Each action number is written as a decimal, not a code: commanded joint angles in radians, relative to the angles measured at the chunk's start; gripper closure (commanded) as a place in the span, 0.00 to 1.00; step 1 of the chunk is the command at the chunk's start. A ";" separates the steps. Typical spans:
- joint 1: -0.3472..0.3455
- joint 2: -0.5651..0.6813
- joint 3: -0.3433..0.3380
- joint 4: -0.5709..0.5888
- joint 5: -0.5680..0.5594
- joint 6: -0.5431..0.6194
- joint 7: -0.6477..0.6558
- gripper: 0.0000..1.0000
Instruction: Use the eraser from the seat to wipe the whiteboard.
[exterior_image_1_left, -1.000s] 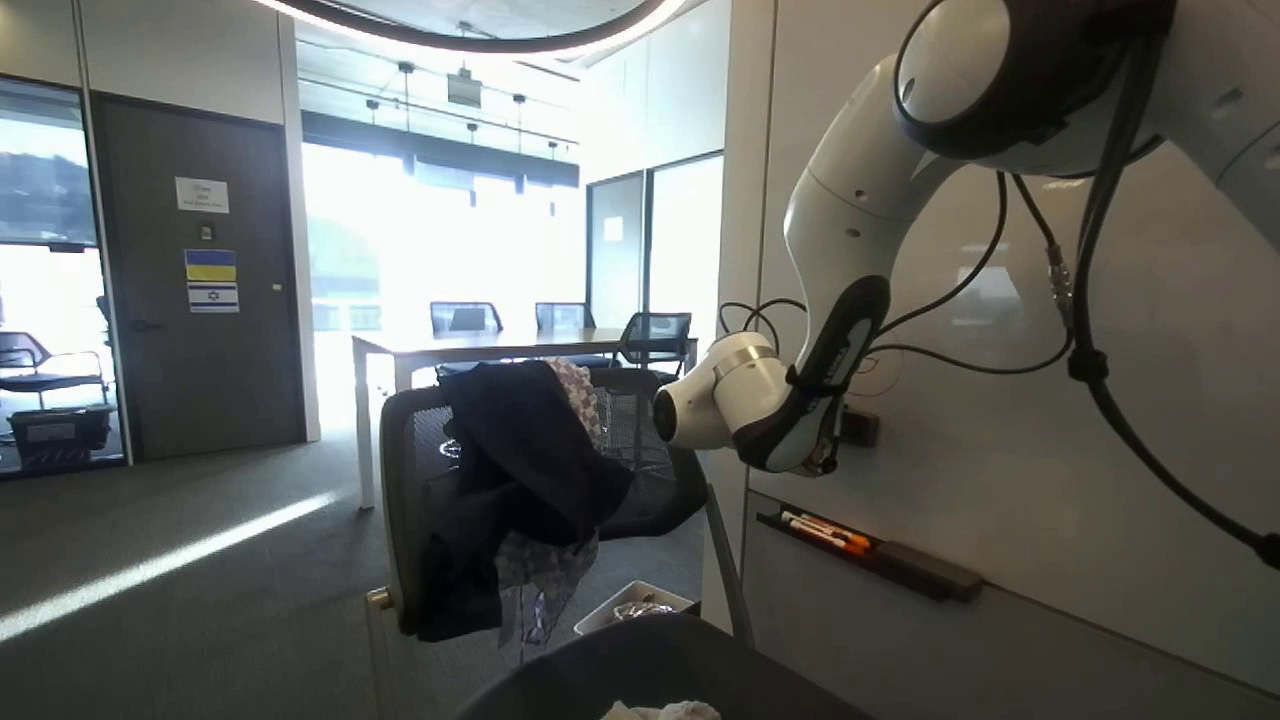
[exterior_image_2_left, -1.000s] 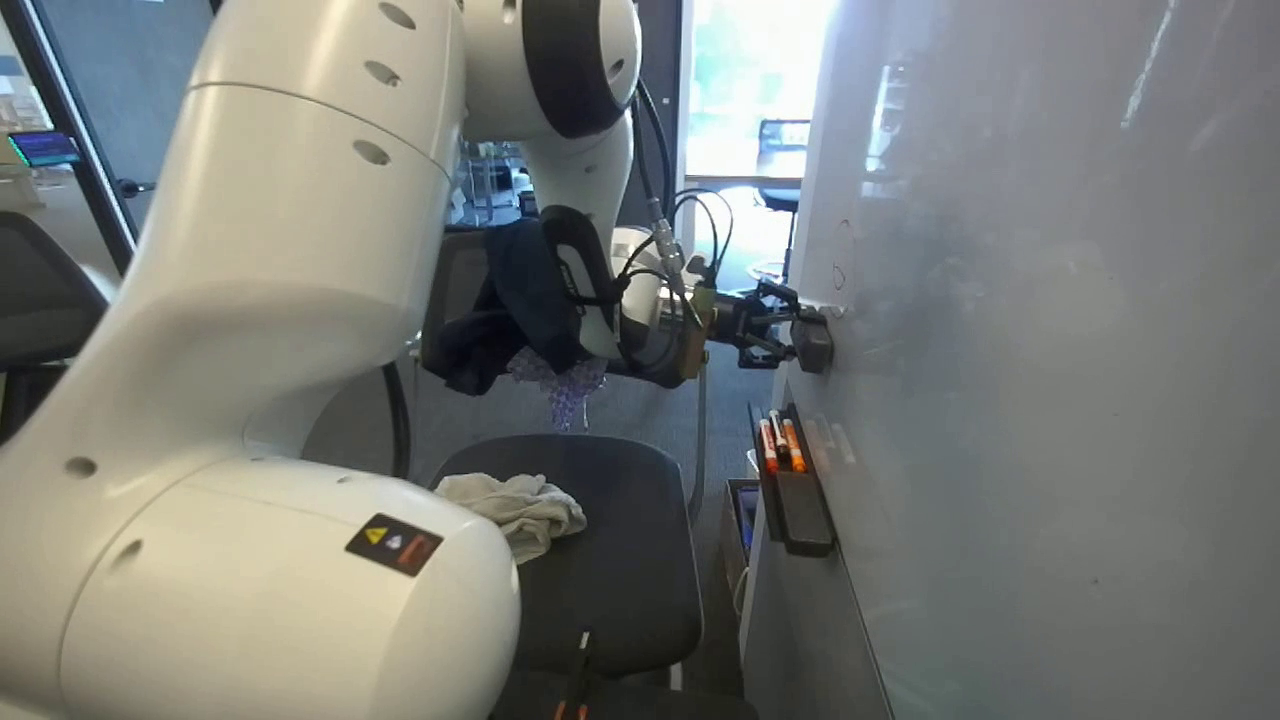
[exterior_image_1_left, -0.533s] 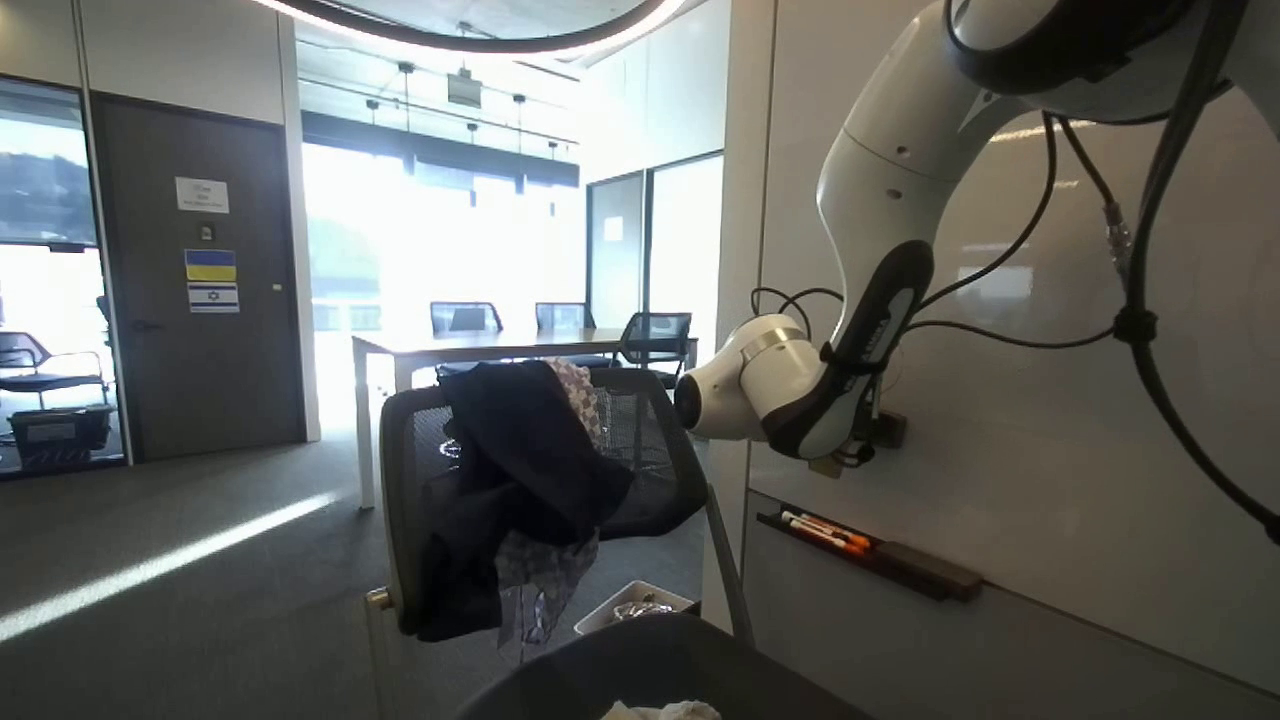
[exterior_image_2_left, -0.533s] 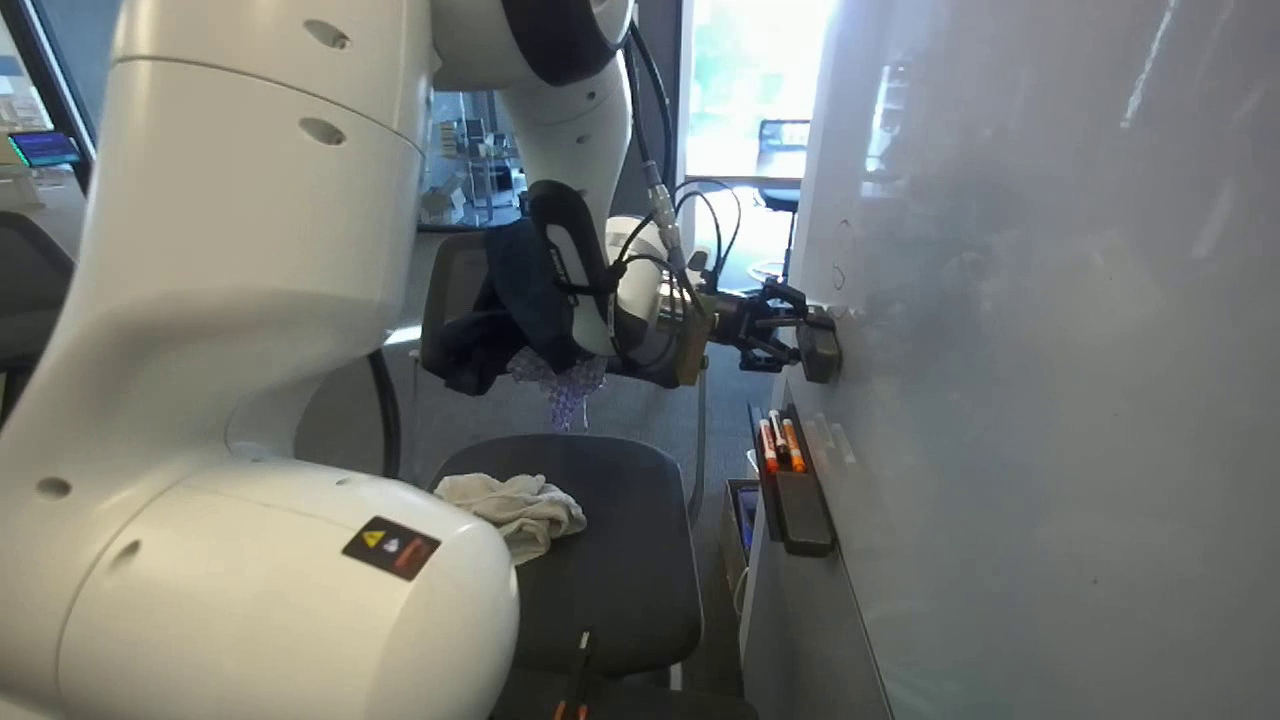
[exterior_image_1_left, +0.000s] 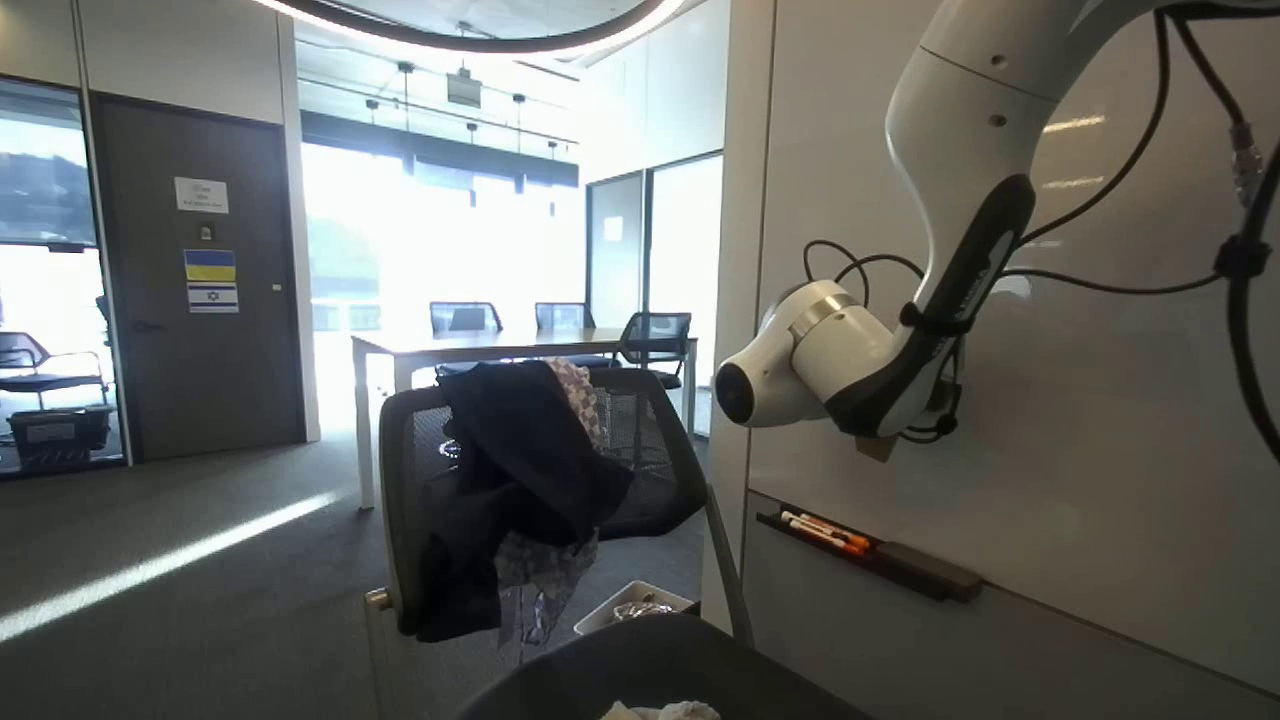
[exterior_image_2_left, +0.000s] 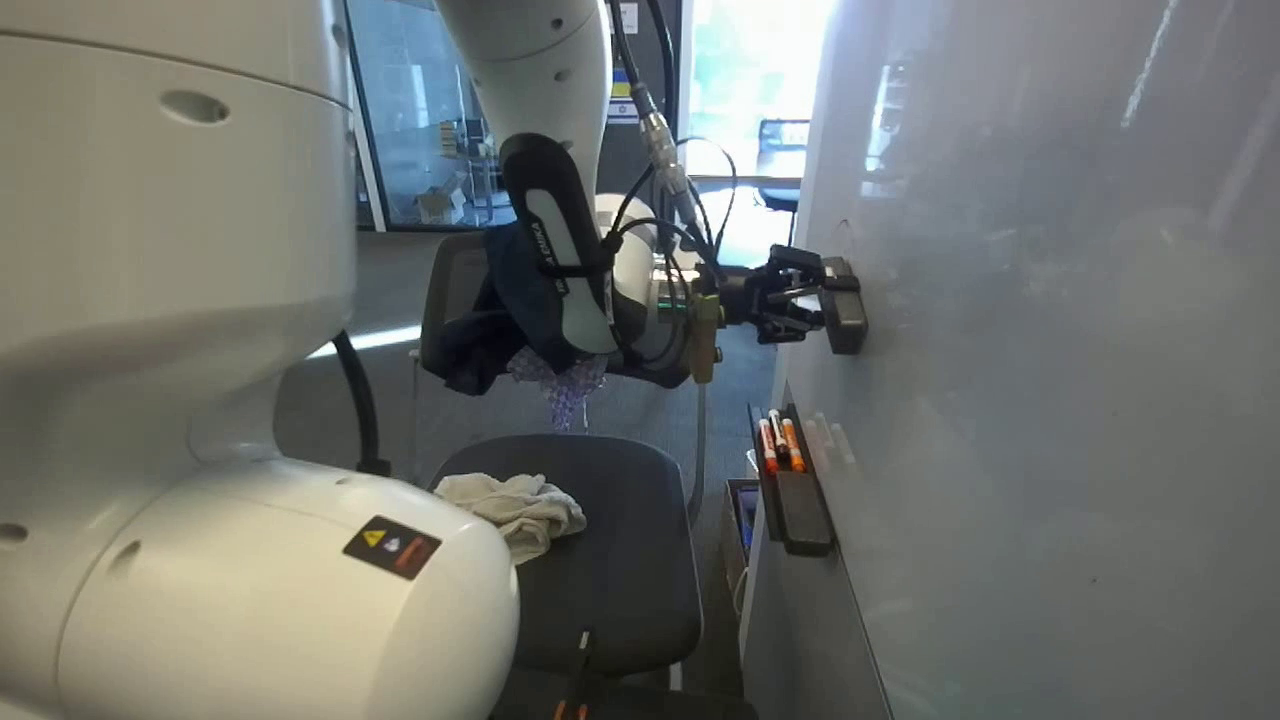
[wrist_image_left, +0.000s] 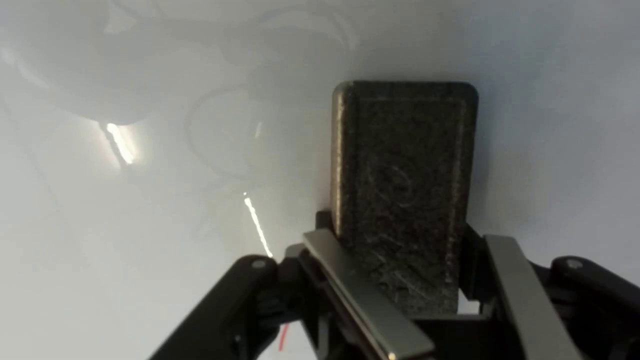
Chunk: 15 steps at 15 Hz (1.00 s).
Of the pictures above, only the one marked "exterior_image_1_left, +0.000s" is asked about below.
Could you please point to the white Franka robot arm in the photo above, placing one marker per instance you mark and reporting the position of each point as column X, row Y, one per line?
column 987, row 83

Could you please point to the dark whiteboard marker tray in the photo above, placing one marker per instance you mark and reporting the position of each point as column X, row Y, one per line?
column 767, row 511

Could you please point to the orange whiteboard marker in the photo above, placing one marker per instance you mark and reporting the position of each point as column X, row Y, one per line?
column 842, row 539
column 800, row 520

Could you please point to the dark grey chair seat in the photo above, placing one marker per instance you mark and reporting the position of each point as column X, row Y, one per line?
column 745, row 681

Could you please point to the grey felt tray eraser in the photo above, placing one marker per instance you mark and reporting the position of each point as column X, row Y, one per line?
column 934, row 574

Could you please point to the large white whiteboard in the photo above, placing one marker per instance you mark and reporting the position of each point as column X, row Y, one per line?
column 1133, row 443

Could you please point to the dark meeting chair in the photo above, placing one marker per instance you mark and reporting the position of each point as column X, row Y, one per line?
column 654, row 335
column 464, row 319
column 563, row 319

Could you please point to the grey chair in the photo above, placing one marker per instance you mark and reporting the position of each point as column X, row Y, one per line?
column 654, row 467

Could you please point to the dark jacket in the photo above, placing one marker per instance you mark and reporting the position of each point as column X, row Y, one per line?
column 535, row 455

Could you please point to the hanging ceiling sign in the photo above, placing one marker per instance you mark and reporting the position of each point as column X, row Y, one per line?
column 460, row 90

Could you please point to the white crumpled cloth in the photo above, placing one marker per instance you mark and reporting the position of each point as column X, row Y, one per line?
column 660, row 708

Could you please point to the blue and yellow poster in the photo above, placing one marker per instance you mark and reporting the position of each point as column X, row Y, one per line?
column 209, row 282

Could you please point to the white paper door sign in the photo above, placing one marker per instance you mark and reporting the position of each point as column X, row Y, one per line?
column 201, row 195

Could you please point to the dark brown door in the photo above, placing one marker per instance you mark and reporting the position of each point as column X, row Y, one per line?
column 146, row 347

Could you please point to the dark side desk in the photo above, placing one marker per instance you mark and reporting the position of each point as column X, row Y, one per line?
column 62, row 383

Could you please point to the black side chair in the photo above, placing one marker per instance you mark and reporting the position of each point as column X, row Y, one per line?
column 21, row 348

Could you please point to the silver chair frame tube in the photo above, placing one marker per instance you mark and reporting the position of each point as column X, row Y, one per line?
column 726, row 574

